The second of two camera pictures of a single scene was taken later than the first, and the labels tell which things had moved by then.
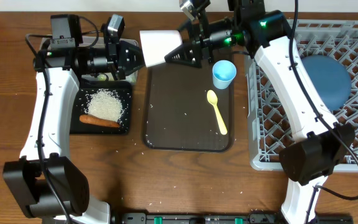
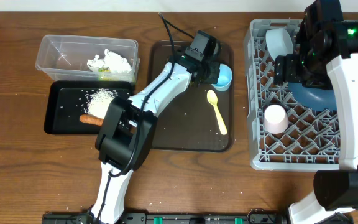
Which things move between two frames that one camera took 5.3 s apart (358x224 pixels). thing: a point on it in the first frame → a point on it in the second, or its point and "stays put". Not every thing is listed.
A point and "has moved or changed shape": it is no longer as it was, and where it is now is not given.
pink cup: x=156 y=43 → x=275 y=119
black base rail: x=222 y=218 stays put
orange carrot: x=95 y=121 stays put
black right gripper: x=201 y=46 → x=286 y=71
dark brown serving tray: x=176 y=114 stays put
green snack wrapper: x=101 y=77 has moved or changed shape
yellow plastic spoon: x=212 y=98 stays put
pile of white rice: x=105 y=103 stays put
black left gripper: x=112 y=59 → x=214 y=79
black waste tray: x=123 y=89 stays put
